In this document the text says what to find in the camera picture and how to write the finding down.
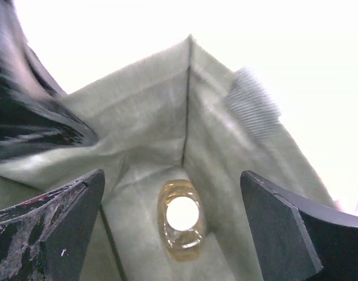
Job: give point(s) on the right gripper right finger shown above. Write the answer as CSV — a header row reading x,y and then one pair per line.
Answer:
x,y
296,238

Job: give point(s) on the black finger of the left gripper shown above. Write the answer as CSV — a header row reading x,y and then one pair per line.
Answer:
x,y
32,118

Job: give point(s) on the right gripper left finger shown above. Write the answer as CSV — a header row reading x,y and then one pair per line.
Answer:
x,y
46,237

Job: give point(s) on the amber bottle white cap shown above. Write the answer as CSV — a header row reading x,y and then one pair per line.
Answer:
x,y
181,220

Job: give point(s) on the green canvas bag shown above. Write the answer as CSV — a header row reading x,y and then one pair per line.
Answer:
x,y
159,119

